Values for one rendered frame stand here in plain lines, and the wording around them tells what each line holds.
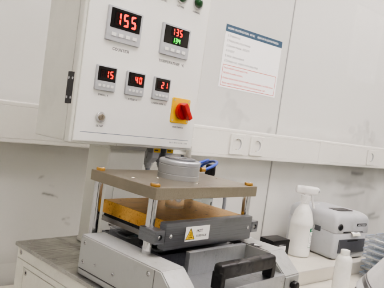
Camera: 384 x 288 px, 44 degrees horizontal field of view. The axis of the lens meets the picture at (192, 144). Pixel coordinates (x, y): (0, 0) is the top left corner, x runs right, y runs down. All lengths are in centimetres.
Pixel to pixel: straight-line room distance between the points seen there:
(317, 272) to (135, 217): 94
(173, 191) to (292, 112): 120
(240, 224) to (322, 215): 93
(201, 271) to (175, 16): 54
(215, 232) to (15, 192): 60
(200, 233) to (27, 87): 63
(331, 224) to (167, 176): 102
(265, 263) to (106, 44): 49
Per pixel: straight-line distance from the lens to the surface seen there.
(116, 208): 89
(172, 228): 78
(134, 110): 99
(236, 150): 163
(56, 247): 103
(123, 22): 96
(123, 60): 96
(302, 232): 174
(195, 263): 81
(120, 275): 79
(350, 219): 184
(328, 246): 181
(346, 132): 226
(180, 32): 106
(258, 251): 94
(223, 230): 88
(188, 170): 88
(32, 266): 101
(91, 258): 85
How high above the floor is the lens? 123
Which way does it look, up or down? 3 degrees down
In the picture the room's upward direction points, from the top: 8 degrees clockwise
